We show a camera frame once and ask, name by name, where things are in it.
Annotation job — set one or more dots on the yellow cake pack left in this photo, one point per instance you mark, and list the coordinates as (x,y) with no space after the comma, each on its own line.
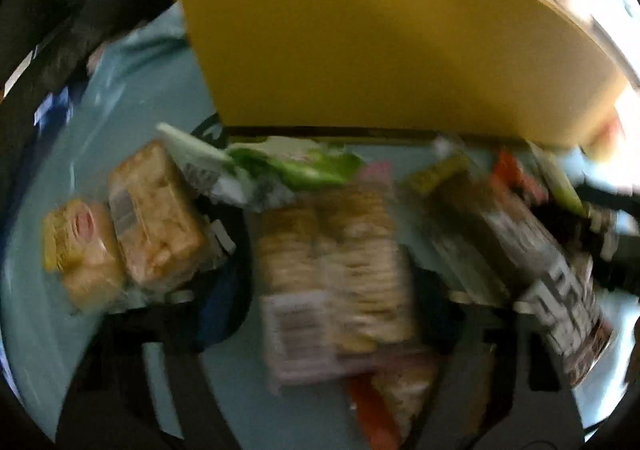
(79,243)

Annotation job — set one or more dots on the pink biscuit pack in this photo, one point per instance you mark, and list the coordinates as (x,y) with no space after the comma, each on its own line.
(335,290)

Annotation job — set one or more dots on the yellow cardboard box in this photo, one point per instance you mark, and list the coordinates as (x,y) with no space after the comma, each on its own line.
(490,68)

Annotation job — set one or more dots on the red chocolate wafer pack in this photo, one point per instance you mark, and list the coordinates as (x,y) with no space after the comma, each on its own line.
(510,172)

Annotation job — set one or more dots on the dark carved wooden furniture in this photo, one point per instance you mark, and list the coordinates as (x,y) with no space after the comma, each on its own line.
(62,34)

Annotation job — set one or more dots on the black white long snack pack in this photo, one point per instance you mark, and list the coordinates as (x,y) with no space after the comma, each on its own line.
(532,267)

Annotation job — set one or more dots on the brown cake pack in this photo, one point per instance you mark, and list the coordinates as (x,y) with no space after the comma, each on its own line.
(158,232)

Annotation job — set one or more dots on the green white candy packet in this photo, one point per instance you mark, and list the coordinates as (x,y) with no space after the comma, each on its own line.
(258,175)

